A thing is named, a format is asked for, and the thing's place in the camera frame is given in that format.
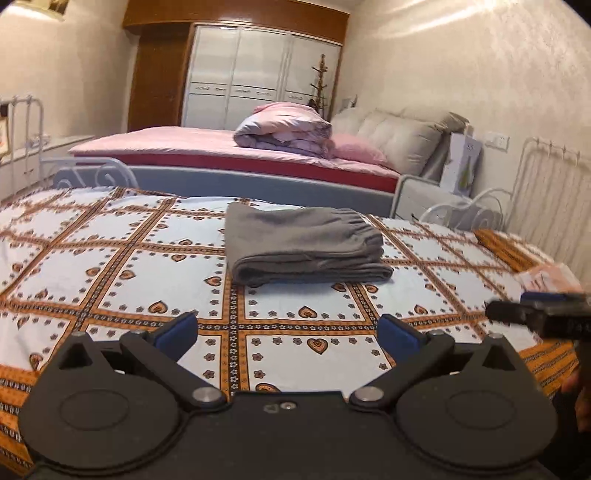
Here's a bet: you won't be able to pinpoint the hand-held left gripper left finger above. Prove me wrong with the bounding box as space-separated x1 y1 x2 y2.
57 312 232 411

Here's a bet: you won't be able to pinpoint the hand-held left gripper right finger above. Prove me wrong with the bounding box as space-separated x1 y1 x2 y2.
348 314 522 411

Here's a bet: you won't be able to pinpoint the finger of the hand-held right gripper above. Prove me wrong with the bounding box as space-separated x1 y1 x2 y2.
486 299 546 328
520 291 583 306

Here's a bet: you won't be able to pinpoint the grey pants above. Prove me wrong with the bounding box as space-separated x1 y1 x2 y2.
224 202 394 288

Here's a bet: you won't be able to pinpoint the pink cloth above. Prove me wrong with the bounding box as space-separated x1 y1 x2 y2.
514 262 583 294

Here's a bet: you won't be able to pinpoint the orange patterned cloth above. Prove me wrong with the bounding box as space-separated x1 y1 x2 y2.
475 228 557 274

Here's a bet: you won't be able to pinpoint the orange heart patterned bedsheet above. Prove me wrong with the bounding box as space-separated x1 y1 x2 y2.
0 185 591 476

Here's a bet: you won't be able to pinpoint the white metal headboard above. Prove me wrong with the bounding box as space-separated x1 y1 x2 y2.
419 136 591 241

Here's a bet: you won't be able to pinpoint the white nightstand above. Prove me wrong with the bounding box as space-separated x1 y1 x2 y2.
392 174 472 225

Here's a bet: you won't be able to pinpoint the white printed box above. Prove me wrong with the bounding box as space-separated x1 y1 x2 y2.
438 131 484 195

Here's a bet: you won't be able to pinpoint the pink sheeted mattress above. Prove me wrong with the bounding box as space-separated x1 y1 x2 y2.
68 126 402 195

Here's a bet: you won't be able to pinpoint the pink pillow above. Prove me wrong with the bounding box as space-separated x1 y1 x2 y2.
329 133 389 168

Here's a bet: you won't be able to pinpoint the beige padded headboard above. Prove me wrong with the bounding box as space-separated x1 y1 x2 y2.
331 107 470 182

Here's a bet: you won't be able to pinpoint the white dresser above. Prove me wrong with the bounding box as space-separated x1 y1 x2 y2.
0 133 96 196

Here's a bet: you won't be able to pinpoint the folded pink grey quilt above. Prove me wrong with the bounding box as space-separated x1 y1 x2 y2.
233 102 334 158

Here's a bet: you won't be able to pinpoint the framed calligraphy picture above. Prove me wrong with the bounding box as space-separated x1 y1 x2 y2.
0 114 13 158

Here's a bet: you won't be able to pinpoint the wooden coat rack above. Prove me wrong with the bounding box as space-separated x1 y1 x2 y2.
307 52 337 112

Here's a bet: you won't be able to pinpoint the white wardrobe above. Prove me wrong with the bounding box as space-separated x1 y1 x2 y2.
180 23 345 133

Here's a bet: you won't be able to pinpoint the grey bed side rail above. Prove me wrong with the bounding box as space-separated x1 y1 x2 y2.
52 165 399 219

